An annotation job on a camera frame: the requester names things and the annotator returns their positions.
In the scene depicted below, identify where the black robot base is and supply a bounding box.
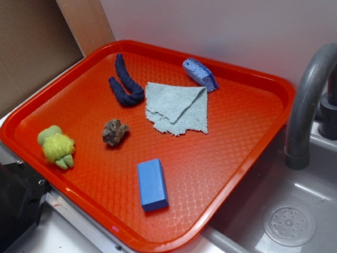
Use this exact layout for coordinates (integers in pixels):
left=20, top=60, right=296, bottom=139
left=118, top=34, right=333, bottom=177
left=1, top=162, right=49, bottom=252

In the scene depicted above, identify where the blue rectangular block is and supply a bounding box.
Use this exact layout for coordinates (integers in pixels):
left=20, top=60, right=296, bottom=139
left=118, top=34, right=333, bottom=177
left=137, top=159, right=169, bottom=212

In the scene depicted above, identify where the light blue folded cloth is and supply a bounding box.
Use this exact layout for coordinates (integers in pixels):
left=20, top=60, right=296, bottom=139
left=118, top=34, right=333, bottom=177
left=145, top=82, right=208, bottom=136

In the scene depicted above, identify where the orange plastic tray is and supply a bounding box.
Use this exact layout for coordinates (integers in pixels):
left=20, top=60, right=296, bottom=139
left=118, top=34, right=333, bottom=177
left=1, top=41, right=295, bottom=252

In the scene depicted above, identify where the brown rock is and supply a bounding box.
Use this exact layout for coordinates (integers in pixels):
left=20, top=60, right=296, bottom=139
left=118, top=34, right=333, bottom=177
left=102, top=119, right=130, bottom=147

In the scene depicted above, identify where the blue sponge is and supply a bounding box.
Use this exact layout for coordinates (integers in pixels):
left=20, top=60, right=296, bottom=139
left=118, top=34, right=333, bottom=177
left=182, top=57, right=219, bottom=92

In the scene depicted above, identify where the green plush toy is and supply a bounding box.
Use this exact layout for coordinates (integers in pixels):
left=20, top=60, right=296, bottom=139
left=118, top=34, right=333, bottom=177
left=37, top=125, right=75, bottom=170

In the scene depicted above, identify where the grey curved faucet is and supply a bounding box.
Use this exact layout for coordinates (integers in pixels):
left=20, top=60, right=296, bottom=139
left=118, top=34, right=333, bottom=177
left=284, top=43, right=336, bottom=170

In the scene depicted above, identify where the wooden board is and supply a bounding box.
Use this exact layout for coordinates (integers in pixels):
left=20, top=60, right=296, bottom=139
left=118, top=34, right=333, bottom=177
left=56, top=0, right=115, bottom=57

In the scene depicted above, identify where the grey toy sink basin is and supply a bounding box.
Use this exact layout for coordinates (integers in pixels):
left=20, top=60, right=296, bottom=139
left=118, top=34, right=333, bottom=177
left=203, top=123, right=336, bottom=252

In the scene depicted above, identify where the brown cardboard panel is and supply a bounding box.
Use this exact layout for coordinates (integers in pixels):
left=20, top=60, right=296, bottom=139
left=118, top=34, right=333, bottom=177
left=1, top=1, right=83, bottom=116

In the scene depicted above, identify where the dark blue twisted rope toy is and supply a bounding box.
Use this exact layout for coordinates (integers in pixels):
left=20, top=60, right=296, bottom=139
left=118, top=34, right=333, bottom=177
left=108, top=54, right=145, bottom=106

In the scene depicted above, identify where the dark grey faucet handle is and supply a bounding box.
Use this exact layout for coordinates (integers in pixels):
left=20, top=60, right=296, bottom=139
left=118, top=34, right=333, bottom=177
left=318, top=68, right=336, bottom=140

